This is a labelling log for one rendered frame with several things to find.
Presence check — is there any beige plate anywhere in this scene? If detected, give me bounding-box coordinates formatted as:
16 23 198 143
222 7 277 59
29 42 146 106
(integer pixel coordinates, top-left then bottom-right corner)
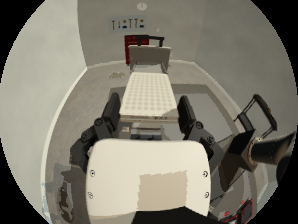
119 72 179 124

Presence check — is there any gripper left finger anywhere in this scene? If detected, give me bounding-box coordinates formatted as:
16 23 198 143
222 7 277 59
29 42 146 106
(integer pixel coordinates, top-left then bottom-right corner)
70 93 121 174

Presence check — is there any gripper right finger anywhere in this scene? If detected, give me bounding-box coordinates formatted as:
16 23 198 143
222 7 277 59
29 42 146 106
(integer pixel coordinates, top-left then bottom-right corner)
177 95 224 175

